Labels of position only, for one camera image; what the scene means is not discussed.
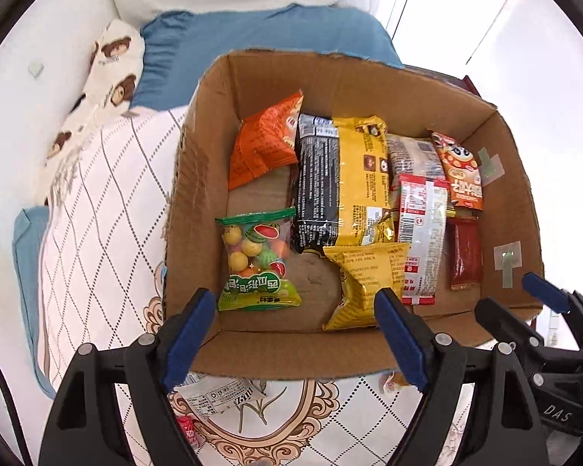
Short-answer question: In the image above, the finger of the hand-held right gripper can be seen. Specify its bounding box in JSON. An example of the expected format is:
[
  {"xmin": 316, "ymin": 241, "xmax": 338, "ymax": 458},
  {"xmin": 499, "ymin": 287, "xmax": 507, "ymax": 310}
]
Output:
[
  {"xmin": 522, "ymin": 272, "xmax": 583, "ymax": 338},
  {"xmin": 475, "ymin": 297, "xmax": 547, "ymax": 353}
]

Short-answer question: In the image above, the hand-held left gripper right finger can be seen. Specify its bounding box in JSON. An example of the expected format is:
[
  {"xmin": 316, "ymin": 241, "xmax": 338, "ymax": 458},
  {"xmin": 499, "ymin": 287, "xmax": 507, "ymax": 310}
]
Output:
[{"xmin": 374, "ymin": 288, "xmax": 550, "ymax": 466}]

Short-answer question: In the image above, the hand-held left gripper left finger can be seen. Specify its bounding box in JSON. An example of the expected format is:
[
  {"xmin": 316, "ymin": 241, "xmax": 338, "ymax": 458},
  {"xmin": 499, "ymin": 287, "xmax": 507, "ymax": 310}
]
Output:
[{"xmin": 38, "ymin": 288, "xmax": 218, "ymax": 466}]

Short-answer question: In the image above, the small yellow snack packet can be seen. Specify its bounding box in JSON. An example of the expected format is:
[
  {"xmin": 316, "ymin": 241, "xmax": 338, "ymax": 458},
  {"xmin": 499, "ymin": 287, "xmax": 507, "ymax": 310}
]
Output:
[{"xmin": 322, "ymin": 242, "xmax": 411, "ymax": 332}]

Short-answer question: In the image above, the dark red snack packet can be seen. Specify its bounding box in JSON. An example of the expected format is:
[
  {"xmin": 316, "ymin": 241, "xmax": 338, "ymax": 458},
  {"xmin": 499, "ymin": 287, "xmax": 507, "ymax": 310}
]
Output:
[{"xmin": 446, "ymin": 217, "xmax": 484, "ymax": 291}]

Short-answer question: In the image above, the green candy ball packet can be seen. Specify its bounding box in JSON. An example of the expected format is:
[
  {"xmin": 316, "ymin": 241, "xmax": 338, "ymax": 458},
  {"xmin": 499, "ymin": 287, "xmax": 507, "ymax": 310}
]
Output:
[{"xmin": 215, "ymin": 207, "xmax": 303, "ymax": 311}]

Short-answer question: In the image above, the red and white snack packet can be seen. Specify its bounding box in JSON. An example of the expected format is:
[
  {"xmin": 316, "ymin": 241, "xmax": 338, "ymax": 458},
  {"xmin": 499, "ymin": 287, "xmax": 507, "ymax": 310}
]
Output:
[{"xmin": 397, "ymin": 173, "xmax": 450, "ymax": 306}]

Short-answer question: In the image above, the orange cartoon snack packet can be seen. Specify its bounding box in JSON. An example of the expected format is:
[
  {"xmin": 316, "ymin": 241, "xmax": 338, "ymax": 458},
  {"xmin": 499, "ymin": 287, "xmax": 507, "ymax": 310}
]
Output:
[{"xmin": 430, "ymin": 131, "xmax": 484, "ymax": 212}]

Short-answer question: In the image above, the printed cardboard box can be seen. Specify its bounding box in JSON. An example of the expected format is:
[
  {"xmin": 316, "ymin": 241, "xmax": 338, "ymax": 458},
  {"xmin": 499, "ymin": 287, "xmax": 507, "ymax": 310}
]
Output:
[{"xmin": 162, "ymin": 49, "xmax": 545, "ymax": 380}]

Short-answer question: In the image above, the black and yellow noodle packet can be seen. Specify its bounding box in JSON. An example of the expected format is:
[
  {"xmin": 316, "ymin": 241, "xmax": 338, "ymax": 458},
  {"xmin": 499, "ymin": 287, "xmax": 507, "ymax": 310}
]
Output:
[{"xmin": 289, "ymin": 114, "xmax": 399, "ymax": 254}]

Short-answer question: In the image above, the clear yellow-edged bread packet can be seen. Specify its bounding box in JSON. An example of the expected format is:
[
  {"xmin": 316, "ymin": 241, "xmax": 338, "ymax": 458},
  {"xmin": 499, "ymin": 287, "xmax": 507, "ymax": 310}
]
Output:
[{"xmin": 386, "ymin": 135, "xmax": 455, "ymax": 219}]

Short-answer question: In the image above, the brown braised egg packet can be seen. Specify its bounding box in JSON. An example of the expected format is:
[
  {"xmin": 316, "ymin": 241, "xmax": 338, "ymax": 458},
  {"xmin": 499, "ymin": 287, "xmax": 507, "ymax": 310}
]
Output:
[{"xmin": 379, "ymin": 371, "xmax": 411, "ymax": 394}]

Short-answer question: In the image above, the small red snack packet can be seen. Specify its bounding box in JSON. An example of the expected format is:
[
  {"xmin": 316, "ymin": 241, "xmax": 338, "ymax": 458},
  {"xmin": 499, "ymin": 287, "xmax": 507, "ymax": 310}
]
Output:
[{"xmin": 177, "ymin": 415, "xmax": 200, "ymax": 450}]

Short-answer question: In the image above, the white diamond-pattern floral blanket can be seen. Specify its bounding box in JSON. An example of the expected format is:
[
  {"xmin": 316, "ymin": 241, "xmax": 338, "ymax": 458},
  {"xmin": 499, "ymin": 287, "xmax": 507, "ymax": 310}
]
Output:
[{"xmin": 36, "ymin": 107, "xmax": 472, "ymax": 466}]

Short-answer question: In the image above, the bear print pillow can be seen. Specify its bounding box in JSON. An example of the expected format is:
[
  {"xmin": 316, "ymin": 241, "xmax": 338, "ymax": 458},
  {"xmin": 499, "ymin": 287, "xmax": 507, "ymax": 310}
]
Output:
[{"xmin": 34, "ymin": 19, "xmax": 147, "ymax": 205}]

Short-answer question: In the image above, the white door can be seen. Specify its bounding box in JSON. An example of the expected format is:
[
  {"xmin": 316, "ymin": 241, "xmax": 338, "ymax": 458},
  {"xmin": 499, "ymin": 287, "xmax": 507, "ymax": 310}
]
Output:
[{"xmin": 374, "ymin": 0, "xmax": 520, "ymax": 78}]

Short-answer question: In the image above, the blue ruffled pillow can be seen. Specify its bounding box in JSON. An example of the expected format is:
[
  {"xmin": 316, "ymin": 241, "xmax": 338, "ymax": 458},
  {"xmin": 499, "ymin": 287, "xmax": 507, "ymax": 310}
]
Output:
[{"xmin": 131, "ymin": 4, "xmax": 404, "ymax": 110}]

